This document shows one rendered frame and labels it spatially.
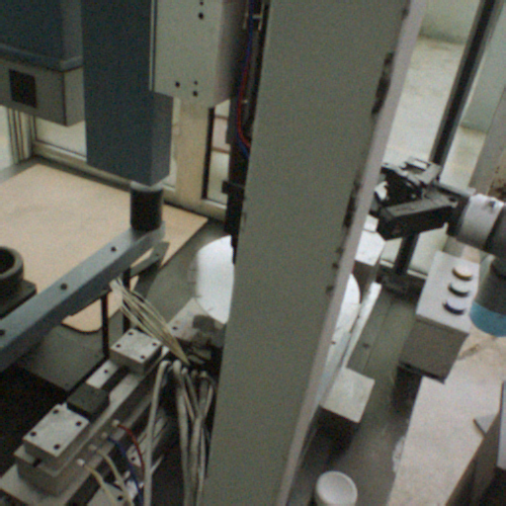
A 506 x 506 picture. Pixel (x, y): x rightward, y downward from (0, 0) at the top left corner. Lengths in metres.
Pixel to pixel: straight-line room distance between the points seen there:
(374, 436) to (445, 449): 1.09
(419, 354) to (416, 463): 0.92
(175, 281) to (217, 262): 0.29
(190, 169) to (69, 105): 0.75
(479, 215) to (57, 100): 0.63
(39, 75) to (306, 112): 0.75
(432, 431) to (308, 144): 2.07
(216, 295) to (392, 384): 0.44
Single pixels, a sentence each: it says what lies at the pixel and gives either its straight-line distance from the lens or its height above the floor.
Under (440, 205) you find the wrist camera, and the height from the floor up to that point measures 1.23.
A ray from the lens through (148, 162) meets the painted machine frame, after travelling 0.74.
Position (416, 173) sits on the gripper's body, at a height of 1.24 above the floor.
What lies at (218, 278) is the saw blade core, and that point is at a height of 0.95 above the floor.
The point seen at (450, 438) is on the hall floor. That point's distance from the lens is 2.23.
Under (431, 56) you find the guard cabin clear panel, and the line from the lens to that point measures 1.31.
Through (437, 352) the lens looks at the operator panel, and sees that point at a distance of 1.21.
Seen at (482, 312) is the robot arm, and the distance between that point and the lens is 0.89.
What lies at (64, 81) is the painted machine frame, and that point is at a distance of 0.88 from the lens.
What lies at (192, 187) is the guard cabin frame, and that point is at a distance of 1.61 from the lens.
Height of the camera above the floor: 1.57
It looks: 33 degrees down
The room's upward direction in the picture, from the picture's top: 9 degrees clockwise
